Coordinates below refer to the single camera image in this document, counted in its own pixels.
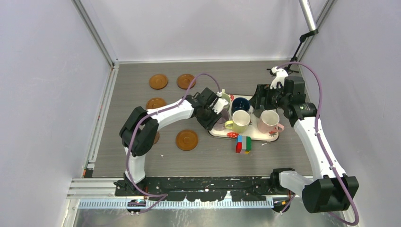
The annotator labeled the cream tray with black rim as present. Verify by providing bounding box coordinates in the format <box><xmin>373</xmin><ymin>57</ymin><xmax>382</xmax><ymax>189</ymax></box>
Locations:
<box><xmin>208</xmin><ymin>106</ymin><xmax>279</xmax><ymax>142</ymax></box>

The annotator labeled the multicolour toy brick block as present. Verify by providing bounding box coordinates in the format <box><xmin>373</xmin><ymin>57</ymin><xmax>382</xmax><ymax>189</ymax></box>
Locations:
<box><xmin>235</xmin><ymin>135</ymin><xmax>252</xmax><ymax>154</ymax></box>

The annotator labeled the aluminium front rail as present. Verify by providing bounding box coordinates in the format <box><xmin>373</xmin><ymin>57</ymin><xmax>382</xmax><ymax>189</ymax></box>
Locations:
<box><xmin>66</xmin><ymin>175</ymin><xmax>352</xmax><ymax>210</ymax></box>

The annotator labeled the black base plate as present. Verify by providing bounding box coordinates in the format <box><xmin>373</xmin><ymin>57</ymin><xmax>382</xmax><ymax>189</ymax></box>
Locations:
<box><xmin>114</xmin><ymin>176</ymin><xmax>294</xmax><ymax>202</ymax></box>

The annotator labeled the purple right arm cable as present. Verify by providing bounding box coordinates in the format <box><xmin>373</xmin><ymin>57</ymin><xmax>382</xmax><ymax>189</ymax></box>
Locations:
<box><xmin>275</xmin><ymin>61</ymin><xmax>360</xmax><ymax>226</ymax></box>

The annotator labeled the dark brown wooden coaster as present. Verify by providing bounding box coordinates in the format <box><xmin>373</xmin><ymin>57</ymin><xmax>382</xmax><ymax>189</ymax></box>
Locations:
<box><xmin>153</xmin><ymin>132</ymin><xmax>160</xmax><ymax>144</ymax></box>

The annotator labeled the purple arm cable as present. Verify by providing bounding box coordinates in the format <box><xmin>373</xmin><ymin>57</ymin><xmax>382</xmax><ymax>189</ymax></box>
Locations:
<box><xmin>275</xmin><ymin>61</ymin><xmax>360</xmax><ymax>226</ymax></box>
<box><xmin>124</xmin><ymin>73</ymin><xmax>222</xmax><ymax>215</ymax></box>

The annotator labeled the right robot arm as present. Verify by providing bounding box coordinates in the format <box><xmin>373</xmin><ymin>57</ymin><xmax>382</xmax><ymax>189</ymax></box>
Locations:
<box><xmin>250</xmin><ymin>76</ymin><xmax>359</xmax><ymax>213</ymax></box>

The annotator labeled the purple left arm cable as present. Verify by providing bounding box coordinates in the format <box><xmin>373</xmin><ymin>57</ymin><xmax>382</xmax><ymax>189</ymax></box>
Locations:
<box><xmin>124</xmin><ymin>73</ymin><xmax>222</xmax><ymax>215</ymax></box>

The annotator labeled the black camera tripod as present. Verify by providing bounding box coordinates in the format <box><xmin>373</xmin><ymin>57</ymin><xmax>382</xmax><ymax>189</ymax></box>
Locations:
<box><xmin>282</xmin><ymin>29</ymin><xmax>319</xmax><ymax>75</ymax></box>

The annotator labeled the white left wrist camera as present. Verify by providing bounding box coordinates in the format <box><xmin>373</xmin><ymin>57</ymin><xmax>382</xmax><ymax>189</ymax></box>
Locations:
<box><xmin>212</xmin><ymin>97</ymin><xmax>228</xmax><ymax>114</ymax></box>

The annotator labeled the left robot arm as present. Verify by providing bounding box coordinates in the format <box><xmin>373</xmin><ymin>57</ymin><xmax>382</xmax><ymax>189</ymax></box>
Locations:
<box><xmin>119</xmin><ymin>88</ymin><xmax>227</xmax><ymax>196</ymax></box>

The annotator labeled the dark green mug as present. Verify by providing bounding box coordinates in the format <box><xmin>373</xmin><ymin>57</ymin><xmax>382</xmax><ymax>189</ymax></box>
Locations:
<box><xmin>253</xmin><ymin>109</ymin><xmax>264</xmax><ymax>118</ymax></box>

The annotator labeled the silver pole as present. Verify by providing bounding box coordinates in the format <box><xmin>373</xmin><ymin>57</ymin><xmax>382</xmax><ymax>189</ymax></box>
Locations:
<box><xmin>299</xmin><ymin>0</ymin><xmax>317</xmax><ymax>32</ymax></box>

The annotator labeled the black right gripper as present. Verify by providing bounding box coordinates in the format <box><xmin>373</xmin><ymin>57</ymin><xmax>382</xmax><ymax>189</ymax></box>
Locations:
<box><xmin>249</xmin><ymin>82</ymin><xmax>290</xmax><ymax>110</ymax></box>

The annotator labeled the dark blue mug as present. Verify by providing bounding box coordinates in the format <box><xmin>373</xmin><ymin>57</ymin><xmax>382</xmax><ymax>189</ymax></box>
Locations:
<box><xmin>231</xmin><ymin>97</ymin><xmax>251</xmax><ymax>114</ymax></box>

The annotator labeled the light green mug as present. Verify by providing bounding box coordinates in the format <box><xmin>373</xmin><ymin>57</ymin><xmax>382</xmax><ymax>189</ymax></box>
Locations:
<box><xmin>221</xmin><ymin>89</ymin><xmax>231</xmax><ymax>110</ymax></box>

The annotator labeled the cream mug yellow handle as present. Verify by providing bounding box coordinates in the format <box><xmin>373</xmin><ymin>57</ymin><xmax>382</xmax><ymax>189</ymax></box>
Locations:
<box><xmin>225</xmin><ymin>110</ymin><xmax>251</xmax><ymax>134</ymax></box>

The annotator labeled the pink mug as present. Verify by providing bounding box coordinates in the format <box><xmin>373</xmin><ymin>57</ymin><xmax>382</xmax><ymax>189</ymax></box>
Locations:
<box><xmin>257</xmin><ymin>110</ymin><xmax>285</xmax><ymax>133</ymax></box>

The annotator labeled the lilac mug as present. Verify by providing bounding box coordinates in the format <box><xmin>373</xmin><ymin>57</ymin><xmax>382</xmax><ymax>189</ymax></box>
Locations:
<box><xmin>213</xmin><ymin>109</ymin><xmax>230</xmax><ymax>131</ymax></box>

